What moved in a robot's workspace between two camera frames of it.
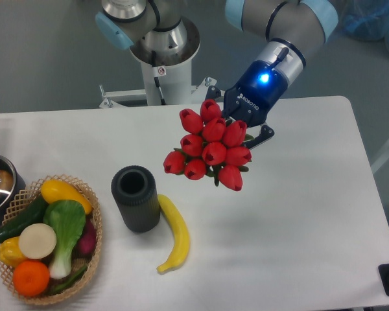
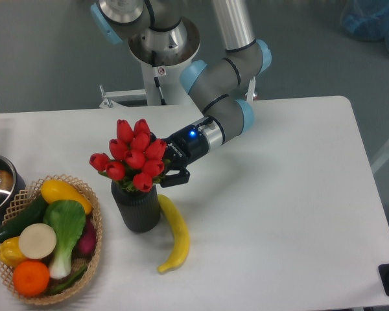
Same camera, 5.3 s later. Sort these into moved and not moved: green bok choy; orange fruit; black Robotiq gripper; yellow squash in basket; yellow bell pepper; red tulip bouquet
Moved: black Robotiq gripper; red tulip bouquet
Not moved: yellow squash in basket; yellow bell pepper; green bok choy; orange fruit
